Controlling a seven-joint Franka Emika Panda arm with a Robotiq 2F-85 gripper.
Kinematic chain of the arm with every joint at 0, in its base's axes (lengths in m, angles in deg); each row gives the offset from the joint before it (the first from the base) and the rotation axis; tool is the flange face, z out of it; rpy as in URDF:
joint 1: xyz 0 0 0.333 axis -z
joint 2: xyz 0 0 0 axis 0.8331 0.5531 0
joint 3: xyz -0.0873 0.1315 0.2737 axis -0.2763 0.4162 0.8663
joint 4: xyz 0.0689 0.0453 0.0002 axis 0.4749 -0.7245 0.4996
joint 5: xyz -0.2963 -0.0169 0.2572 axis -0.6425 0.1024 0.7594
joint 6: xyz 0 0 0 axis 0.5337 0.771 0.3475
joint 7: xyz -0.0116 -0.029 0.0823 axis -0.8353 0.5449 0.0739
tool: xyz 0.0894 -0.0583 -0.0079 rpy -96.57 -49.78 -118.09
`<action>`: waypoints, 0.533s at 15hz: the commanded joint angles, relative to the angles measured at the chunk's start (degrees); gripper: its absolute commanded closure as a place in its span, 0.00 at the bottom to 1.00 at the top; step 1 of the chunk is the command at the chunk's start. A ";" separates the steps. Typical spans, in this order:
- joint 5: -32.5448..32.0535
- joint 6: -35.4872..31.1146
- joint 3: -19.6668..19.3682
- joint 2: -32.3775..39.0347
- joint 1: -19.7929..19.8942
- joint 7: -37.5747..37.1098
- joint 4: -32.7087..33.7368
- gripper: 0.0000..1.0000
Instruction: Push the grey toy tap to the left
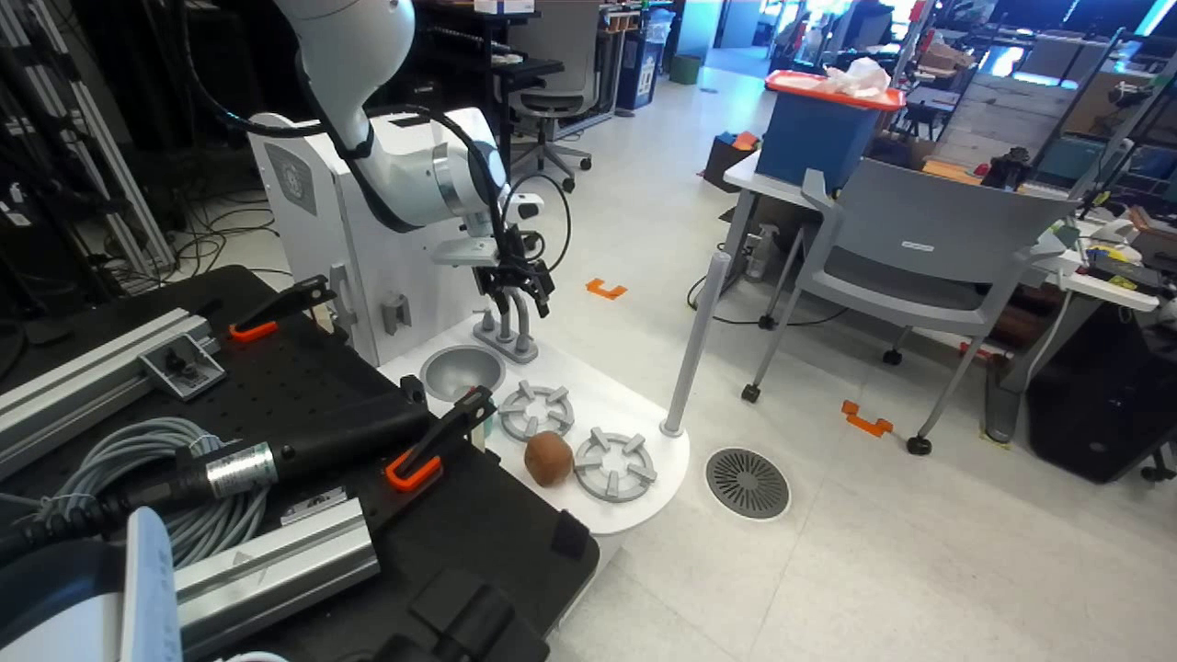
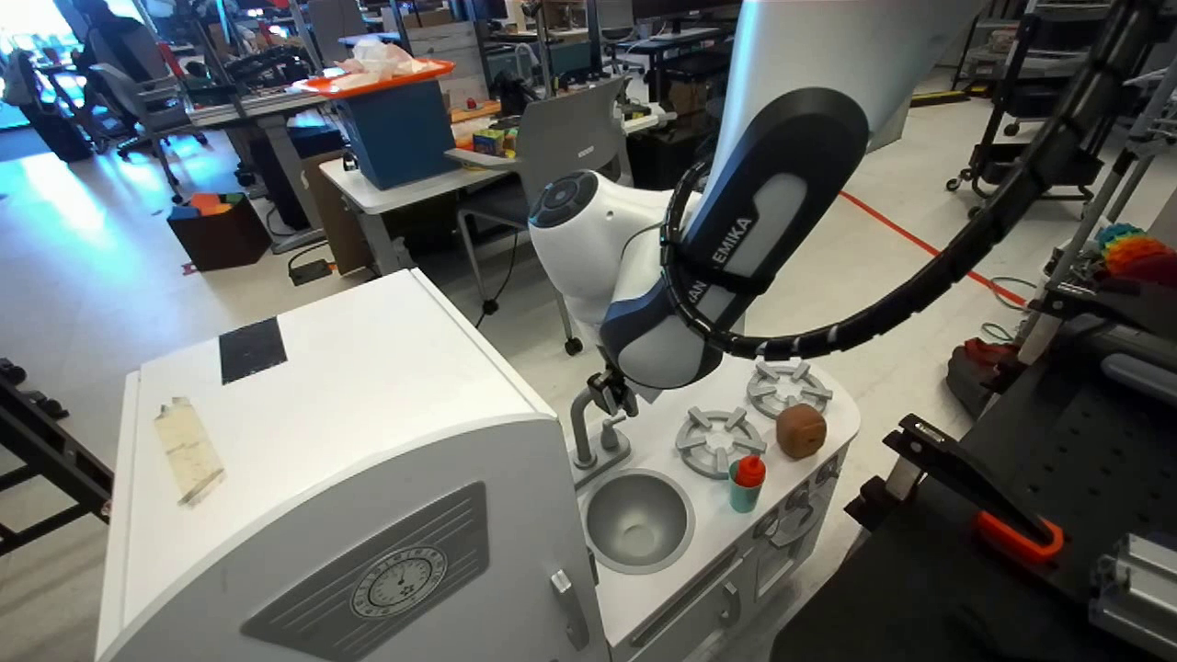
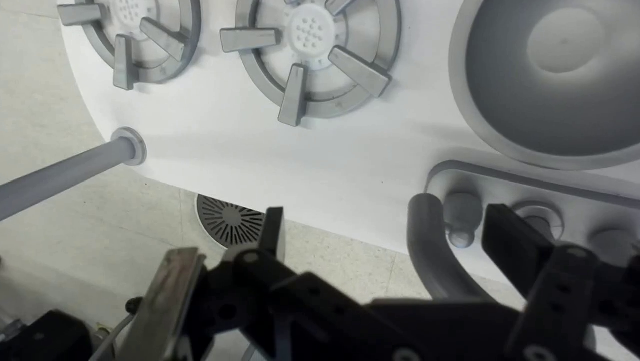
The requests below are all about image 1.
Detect white toy kitchen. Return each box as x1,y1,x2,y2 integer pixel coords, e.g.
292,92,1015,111
247,106,690,537

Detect white pole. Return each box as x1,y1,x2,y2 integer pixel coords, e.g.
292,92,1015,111
659,236,740,441

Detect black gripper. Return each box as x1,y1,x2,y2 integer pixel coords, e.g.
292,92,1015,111
473,236,558,326

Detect black metal rack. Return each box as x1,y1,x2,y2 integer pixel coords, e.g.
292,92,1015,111
0,0,179,298

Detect orange bin lid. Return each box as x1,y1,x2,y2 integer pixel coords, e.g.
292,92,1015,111
764,67,907,117

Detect black work table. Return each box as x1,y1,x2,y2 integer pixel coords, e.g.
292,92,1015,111
0,266,605,662

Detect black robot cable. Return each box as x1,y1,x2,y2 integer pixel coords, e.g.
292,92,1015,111
505,168,578,274

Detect grey cable bundle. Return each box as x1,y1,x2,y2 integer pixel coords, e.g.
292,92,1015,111
24,414,267,566

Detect white plastic bag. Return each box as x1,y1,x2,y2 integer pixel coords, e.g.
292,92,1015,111
825,55,894,104

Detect grey toy burner grate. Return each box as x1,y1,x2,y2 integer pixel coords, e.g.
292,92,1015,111
572,424,663,504
492,377,578,445

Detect grey chair on casters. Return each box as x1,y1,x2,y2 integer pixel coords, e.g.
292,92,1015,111
740,154,1082,461

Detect green waste bin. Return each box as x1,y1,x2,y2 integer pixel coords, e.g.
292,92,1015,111
667,49,709,88

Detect round floor drain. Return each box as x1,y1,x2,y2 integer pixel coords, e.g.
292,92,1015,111
702,445,795,522

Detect black clamp with orange handle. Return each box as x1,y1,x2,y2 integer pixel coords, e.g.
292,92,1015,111
383,387,496,500
223,271,339,347

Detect brown toy food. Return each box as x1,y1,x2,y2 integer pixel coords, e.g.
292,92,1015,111
523,429,578,489

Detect black box with orange contents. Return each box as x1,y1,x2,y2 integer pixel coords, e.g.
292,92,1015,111
698,127,764,191

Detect grey toy tap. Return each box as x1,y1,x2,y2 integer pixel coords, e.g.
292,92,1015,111
472,289,543,366

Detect blue storage bin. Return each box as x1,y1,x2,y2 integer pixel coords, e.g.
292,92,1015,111
754,88,899,193

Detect black bin under desk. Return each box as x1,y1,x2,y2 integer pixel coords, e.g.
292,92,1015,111
1026,306,1177,489

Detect long aluminium rail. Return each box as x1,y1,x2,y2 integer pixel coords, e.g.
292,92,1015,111
0,306,233,483

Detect grey toy sink bowl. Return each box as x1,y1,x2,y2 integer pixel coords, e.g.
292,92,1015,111
415,343,509,409

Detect black hose with metal coupling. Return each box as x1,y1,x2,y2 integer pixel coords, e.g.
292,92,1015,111
0,409,433,566

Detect light blue plastic object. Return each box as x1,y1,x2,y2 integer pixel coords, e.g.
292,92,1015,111
0,504,189,662

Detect aluminium rail block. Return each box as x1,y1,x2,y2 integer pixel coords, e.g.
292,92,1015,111
171,489,383,658

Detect black office chair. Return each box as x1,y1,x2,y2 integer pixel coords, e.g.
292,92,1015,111
492,0,605,193

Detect white desk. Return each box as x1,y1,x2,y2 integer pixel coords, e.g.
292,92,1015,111
720,150,1177,445

